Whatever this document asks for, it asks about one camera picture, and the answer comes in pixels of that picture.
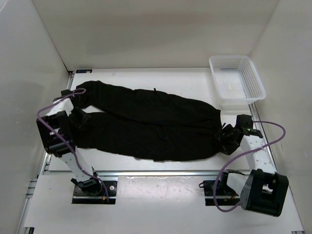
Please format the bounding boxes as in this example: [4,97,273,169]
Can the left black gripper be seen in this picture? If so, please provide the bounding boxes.
[69,107,94,131]

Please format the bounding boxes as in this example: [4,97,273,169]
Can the black trousers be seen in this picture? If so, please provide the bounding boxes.
[72,81,222,161]

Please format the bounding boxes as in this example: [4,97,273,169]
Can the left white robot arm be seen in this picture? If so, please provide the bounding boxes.
[36,98,102,195]

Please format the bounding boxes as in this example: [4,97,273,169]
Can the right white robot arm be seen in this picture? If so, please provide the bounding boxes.
[213,115,289,217]

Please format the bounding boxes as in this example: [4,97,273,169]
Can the white plastic basket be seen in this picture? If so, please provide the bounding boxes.
[209,55,266,109]

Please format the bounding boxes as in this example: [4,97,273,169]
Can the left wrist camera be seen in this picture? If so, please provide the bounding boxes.
[53,90,75,103]

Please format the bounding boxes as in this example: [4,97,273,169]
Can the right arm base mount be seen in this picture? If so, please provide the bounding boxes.
[198,170,244,206]

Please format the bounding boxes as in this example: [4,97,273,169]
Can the aluminium rail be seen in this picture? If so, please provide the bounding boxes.
[97,170,219,176]

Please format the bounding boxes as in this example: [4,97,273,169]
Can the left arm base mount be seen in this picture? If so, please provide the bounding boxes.
[71,176,118,205]

